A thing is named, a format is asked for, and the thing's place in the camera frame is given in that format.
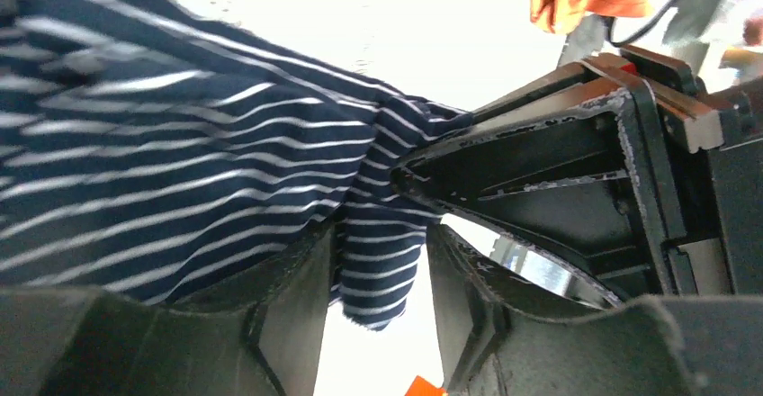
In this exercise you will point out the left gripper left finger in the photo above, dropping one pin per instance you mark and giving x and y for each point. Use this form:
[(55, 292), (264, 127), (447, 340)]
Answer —
[(255, 333)]

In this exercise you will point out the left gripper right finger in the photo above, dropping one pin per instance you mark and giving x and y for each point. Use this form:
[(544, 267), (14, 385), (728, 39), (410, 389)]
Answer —
[(499, 334)]

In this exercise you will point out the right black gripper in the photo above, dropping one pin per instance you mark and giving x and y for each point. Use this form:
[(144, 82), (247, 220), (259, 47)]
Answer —
[(620, 166)]

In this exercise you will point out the striped navy garment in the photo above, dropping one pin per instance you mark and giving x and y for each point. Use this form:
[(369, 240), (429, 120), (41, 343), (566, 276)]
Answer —
[(154, 153)]

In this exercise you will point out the small red plastic piece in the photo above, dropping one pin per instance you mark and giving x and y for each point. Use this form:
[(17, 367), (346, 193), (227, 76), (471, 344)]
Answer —
[(422, 387)]

